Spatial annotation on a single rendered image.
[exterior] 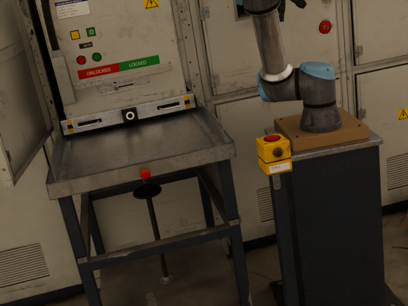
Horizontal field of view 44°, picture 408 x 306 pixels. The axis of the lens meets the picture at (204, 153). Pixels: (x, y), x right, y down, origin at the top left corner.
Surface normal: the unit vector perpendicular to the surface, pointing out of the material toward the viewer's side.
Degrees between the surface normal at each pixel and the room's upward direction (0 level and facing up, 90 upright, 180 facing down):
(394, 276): 0
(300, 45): 90
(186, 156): 90
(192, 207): 90
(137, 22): 90
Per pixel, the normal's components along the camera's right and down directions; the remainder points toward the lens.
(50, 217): 0.21, 0.32
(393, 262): -0.16, -0.92
